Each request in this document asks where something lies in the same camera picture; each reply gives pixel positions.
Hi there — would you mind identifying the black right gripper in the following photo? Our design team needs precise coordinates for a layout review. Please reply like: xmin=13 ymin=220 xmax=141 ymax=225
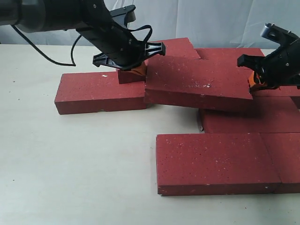
xmin=237 ymin=39 xmax=300 ymax=94

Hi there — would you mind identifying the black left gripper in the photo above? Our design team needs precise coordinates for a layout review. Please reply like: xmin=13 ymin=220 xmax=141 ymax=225
xmin=77 ymin=0 xmax=166 ymax=76

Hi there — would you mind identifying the red brick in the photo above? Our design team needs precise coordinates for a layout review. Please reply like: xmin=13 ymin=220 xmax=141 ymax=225
xmin=199 ymin=97 xmax=300 ymax=134
xmin=195 ymin=48 xmax=264 ymax=67
xmin=117 ymin=37 xmax=200 ymax=84
xmin=156 ymin=133 xmax=281 ymax=196
xmin=54 ymin=72 xmax=147 ymax=115
xmin=261 ymin=133 xmax=300 ymax=194
xmin=252 ymin=86 xmax=300 ymax=97

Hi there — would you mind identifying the red brick raised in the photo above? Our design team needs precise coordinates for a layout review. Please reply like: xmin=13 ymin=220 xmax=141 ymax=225
xmin=144 ymin=56 xmax=253 ymax=112

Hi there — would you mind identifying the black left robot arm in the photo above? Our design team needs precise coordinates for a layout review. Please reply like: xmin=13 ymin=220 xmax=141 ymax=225
xmin=0 ymin=0 xmax=166 ymax=76

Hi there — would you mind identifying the white backdrop cloth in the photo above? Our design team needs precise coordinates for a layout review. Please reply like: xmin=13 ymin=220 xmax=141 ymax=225
xmin=0 ymin=0 xmax=300 ymax=51

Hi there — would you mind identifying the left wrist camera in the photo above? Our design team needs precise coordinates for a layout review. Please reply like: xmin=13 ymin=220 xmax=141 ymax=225
xmin=110 ymin=5 xmax=136 ymax=28

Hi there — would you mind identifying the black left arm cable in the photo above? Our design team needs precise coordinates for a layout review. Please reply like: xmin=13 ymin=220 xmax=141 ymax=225
xmin=11 ymin=24 xmax=153 ymax=68

